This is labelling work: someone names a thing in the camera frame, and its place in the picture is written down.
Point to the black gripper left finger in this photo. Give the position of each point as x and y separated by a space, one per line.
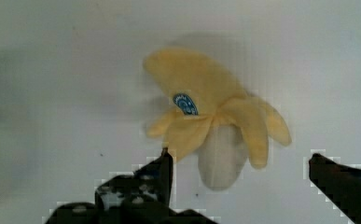
142 197

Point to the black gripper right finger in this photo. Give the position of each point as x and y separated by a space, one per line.
340 183

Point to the yellow plush banana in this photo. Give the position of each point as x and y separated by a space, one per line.
212 115

